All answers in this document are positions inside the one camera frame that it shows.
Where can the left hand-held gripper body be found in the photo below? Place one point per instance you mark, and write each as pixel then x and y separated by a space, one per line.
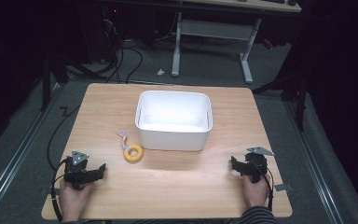
pixel 76 174

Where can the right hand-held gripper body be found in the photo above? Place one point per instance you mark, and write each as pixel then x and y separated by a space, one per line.
pixel 257 165

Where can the person's left hand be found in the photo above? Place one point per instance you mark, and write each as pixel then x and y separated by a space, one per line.
pixel 74 199

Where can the person's right hand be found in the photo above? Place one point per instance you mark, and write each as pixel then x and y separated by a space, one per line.
pixel 254 193

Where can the grey tape piece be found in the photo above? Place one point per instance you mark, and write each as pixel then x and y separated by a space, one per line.
pixel 283 187

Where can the white plastic bin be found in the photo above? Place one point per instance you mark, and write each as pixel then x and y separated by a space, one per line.
pixel 174 119

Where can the black metal stand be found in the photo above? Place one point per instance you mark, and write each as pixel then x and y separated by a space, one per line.
pixel 51 77
pixel 295 90

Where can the crumpled white paper scrap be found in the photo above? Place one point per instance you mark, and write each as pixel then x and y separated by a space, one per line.
pixel 161 72

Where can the small red object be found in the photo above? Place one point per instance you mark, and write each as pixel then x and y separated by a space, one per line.
pixel 268 44

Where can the desk with white metal legs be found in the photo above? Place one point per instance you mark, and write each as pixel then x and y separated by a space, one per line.
pixel 217 29

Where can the dark computer tower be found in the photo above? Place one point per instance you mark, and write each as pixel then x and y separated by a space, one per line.
pixel 101 34

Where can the metal floor rail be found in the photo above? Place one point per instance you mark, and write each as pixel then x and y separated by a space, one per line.
pixel 15 149
pixel 313 161

